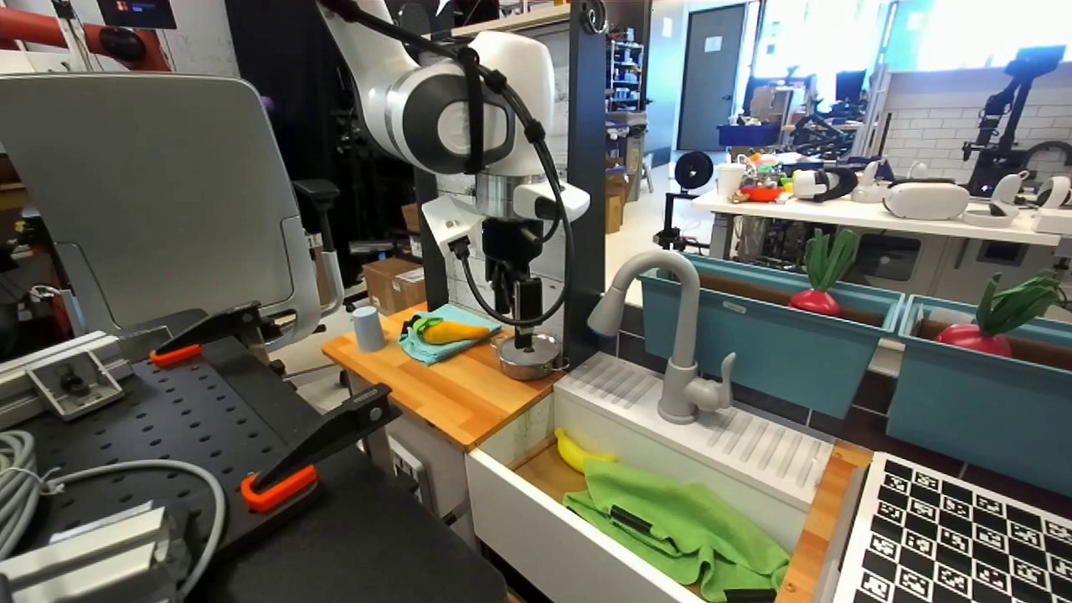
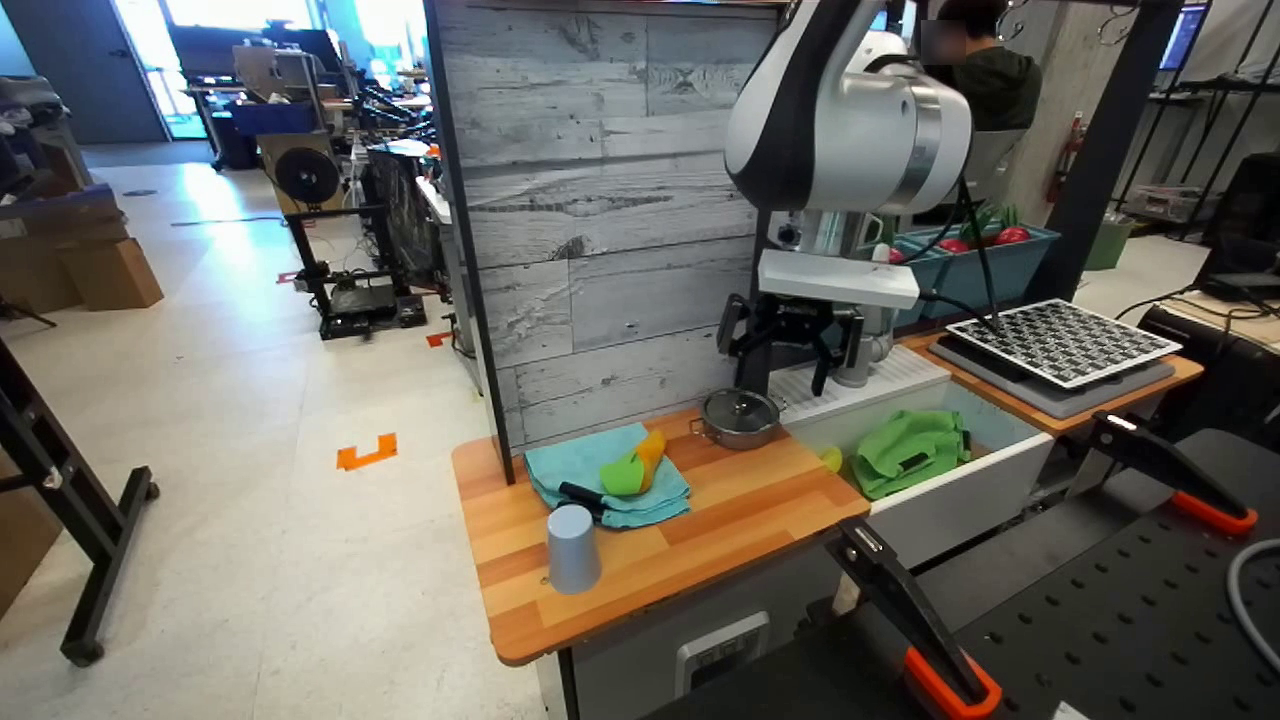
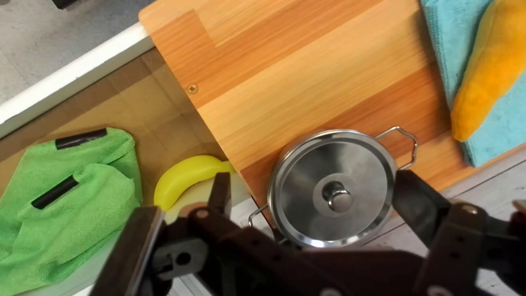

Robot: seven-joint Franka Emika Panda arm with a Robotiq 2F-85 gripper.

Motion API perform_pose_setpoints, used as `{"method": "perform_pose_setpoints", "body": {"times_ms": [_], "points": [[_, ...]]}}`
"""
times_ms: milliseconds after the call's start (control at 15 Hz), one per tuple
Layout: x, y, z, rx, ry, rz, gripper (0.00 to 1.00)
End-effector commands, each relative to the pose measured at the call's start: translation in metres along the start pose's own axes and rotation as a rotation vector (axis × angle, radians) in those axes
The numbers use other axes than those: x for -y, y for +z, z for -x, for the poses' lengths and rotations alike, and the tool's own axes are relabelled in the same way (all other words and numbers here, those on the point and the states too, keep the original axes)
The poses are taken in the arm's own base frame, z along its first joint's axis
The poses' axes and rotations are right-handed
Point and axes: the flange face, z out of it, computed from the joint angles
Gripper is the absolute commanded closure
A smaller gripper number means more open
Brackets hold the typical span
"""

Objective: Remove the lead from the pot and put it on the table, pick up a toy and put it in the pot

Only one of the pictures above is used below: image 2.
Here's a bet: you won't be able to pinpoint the grey wood backsplash panel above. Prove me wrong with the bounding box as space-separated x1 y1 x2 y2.
438 5 792 451

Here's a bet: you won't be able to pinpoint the white wrist mount plate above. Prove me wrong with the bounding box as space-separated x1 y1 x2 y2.
753 245 927 317

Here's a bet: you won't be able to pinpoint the grey door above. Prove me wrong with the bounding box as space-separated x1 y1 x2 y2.
0 0 174 147

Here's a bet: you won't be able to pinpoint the white sink basin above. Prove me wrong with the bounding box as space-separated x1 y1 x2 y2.
777 356 1062 574

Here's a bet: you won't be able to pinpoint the grey cable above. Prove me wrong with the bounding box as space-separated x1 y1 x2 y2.
1223 536 1280 642

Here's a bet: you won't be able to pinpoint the thin black frame post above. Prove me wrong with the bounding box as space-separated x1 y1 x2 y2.
422 0 520 488

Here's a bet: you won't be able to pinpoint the person in dark hoodie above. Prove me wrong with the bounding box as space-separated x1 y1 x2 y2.
924 0 1047 207

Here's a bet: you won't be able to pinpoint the yellow corn toy green husk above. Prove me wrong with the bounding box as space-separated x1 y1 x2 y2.
595 426 672 506

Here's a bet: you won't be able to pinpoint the teal planter box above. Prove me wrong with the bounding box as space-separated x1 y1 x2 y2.
892 219 1063 328

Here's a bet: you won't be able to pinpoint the slanted black frame post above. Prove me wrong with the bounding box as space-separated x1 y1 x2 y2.
1026 0 1183 303

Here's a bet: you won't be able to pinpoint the black clamp orange tip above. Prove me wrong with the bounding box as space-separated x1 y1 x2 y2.
824 522 1007 720
1063 407 1264 543

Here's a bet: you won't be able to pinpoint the black white calibration checkerboard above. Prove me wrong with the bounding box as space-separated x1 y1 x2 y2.
946 296 1187 397

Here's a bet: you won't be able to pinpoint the small black clip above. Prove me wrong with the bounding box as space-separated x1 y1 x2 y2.
553 480 612 517

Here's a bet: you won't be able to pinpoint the green cloth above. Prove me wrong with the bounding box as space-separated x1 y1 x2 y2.
850 407 978 506

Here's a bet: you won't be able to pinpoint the stacked cardboard boxes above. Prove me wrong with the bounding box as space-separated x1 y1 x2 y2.
0 183 168 319

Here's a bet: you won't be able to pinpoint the black table leg stand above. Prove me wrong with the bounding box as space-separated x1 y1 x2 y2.
0 336 164 673

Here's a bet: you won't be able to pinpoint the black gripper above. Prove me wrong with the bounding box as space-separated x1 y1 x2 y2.
715 290 867 401

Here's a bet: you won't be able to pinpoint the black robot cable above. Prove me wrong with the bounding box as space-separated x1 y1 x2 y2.
916 173 1007 336

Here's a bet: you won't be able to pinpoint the black spool stand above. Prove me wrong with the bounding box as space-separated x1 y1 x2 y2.
255 128 433 345

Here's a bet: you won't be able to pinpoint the grey plastic cup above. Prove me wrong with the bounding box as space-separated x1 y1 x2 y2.
540 499 605 602

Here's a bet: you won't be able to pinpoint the black perforated board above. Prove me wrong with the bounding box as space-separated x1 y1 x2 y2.
957 426 1280 720

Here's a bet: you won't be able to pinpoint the small steel pot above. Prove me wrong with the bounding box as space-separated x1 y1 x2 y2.
706 411 790 455

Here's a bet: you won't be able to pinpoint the red radish toy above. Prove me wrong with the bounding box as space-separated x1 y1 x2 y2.
934 198 1041 259

